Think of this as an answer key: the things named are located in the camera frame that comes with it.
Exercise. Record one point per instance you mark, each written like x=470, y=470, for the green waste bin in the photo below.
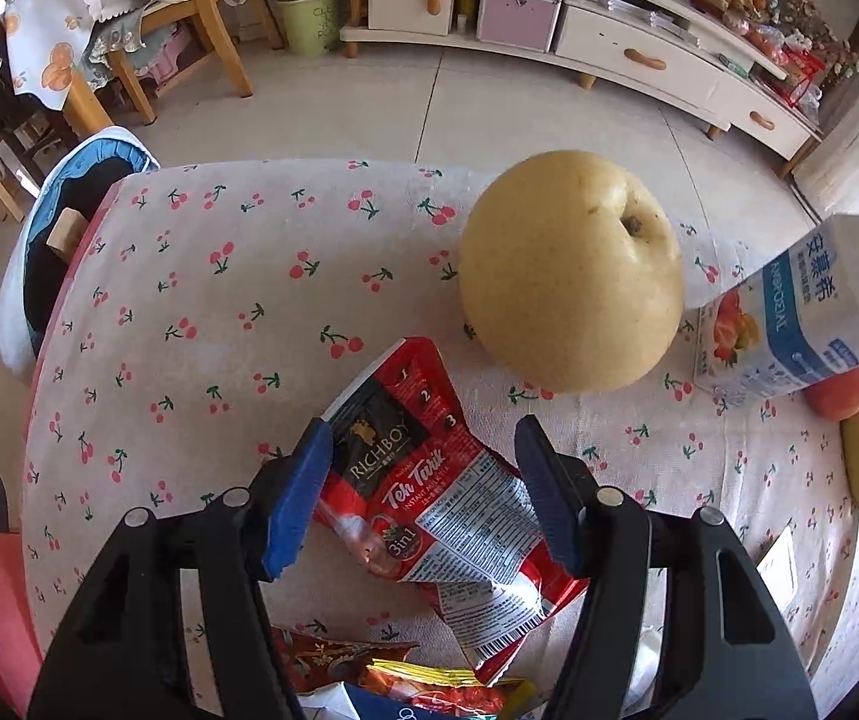
x=309, y=22

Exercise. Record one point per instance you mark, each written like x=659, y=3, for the yellow red snack wrapper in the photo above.
x=437, y=690

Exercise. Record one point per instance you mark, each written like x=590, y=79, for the red patterned snack wrapper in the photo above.
x=332, y=660

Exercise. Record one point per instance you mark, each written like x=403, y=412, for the blue snack packet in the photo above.
x=384, y=709

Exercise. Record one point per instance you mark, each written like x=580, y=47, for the chair with blue white cushion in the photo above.
x=91, y=165

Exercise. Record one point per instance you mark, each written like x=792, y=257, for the white paper slip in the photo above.
x=778, y=577

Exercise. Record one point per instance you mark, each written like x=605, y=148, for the yellow pear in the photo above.
x=564, y=270

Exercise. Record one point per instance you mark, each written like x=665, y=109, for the red tomato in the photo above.
x=846, y=394

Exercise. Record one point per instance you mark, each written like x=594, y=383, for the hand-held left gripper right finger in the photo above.
x=549, y=495

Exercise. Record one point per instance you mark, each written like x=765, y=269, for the wooden chair with lace cover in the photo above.
x=204, y=22

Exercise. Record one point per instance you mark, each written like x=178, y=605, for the white yogurt carton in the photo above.
x=797, y=322

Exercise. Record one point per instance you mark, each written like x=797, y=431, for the pink metal case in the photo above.
x=519, y=11

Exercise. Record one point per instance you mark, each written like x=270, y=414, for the red tea packet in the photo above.
x=414, y=457

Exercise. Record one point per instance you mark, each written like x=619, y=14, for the cream TV cabinet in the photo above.
x=639, y=52

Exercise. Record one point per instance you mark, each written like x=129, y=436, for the cherry print tablecloth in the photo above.
x=249, y=390

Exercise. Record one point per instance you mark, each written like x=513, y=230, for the orange print dining tablecloth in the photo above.
x=46, y=37

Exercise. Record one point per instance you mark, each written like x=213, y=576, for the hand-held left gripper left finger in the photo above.
x=298, y=495

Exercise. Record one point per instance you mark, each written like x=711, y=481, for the dried flower bunch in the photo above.
x=812, y=22

